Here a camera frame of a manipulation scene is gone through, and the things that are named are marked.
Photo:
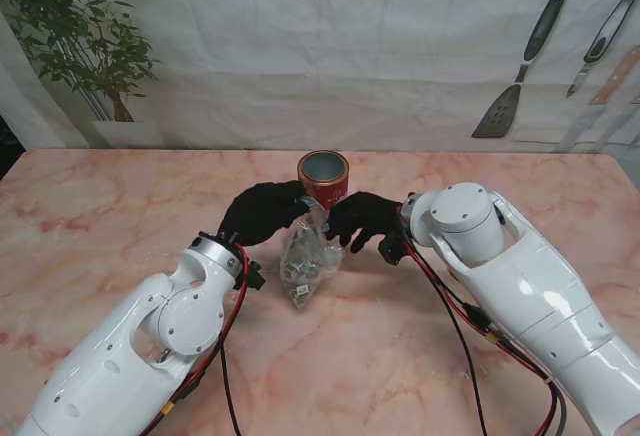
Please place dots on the red floral tea canister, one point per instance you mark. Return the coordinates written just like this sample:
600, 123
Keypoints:
325, 181

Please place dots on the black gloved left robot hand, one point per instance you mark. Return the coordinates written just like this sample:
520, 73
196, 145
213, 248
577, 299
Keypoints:
260, 213

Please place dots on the clear plastic bag of tea bags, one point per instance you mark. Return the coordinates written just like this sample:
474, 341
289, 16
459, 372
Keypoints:
310, 261

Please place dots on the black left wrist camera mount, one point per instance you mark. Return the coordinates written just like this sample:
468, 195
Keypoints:
256, 276

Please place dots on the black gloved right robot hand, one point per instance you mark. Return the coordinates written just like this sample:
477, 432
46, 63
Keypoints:
365, 216

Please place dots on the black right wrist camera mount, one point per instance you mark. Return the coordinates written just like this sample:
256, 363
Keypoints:
392, 248

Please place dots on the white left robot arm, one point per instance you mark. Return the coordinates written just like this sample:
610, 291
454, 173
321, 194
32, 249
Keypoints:
140, 336

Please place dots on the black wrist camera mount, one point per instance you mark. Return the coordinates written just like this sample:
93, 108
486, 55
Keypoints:
392, 248
256, 276

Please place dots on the white printed backdrop cloth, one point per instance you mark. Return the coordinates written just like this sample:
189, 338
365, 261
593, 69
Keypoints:
320, 56

